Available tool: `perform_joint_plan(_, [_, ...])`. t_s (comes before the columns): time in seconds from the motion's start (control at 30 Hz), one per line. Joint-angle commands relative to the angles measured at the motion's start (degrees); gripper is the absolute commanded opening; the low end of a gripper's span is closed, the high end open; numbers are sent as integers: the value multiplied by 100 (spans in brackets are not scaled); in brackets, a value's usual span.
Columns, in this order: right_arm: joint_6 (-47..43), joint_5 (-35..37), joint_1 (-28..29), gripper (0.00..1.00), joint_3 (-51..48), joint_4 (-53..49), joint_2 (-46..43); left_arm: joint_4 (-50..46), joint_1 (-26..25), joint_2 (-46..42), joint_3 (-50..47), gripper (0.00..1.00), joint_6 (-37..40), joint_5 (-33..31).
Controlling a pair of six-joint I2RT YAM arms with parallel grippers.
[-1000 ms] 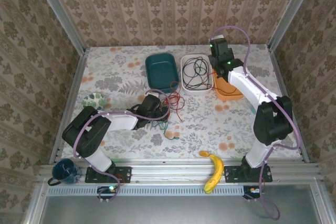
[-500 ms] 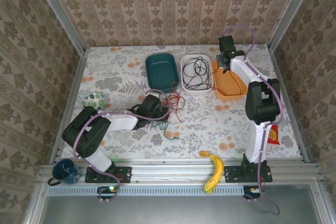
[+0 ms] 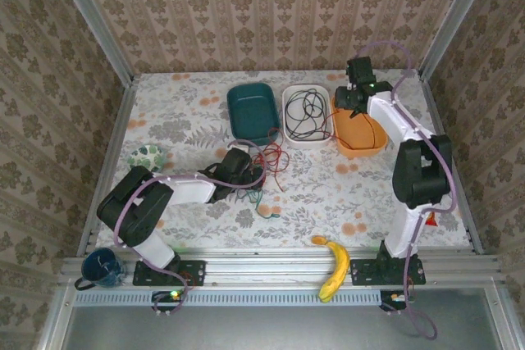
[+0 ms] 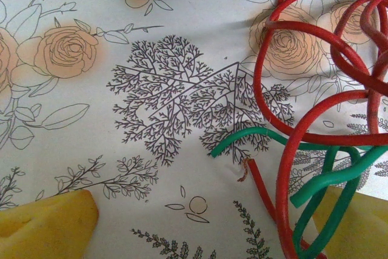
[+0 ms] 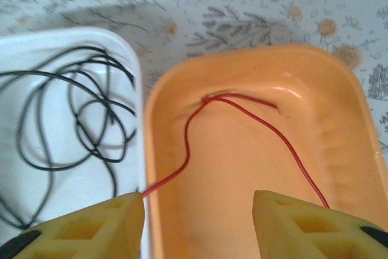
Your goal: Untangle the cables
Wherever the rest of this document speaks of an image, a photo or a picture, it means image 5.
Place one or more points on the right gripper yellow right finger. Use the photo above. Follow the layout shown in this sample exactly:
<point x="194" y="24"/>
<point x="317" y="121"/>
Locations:
<point x="303" y="231"/>

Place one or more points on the orange plastic tray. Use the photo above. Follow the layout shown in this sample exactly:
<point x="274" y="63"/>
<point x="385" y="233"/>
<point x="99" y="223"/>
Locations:
<point x="242" y="150"/>

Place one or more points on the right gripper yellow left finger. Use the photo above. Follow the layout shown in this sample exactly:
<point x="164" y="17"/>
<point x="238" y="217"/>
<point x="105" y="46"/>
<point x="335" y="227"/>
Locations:
<point x="100" y="228"/>

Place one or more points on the white plastic tray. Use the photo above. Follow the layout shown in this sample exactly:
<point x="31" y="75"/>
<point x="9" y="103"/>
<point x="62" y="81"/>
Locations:
<point x="60" y="180"/>

